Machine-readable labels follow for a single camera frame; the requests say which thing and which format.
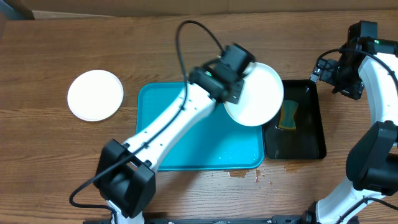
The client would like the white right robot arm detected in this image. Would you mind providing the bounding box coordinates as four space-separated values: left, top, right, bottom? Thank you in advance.
301 53 397 223

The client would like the white plate with blue rim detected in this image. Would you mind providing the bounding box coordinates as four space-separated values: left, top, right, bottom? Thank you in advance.
224 62 284 126

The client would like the teal plastic tray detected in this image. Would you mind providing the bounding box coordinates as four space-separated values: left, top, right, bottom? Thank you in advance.
136 82 265 171

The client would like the yellow green sponge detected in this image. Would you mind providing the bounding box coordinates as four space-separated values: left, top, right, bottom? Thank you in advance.
278 100 299 130

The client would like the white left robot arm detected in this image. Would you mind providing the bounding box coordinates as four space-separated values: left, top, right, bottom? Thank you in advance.
93 59 252 223

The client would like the white plate with red stain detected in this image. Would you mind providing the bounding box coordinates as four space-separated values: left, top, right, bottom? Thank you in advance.
67 70 124 122

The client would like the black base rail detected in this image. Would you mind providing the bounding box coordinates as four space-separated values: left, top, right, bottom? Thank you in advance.
83 215 360 224

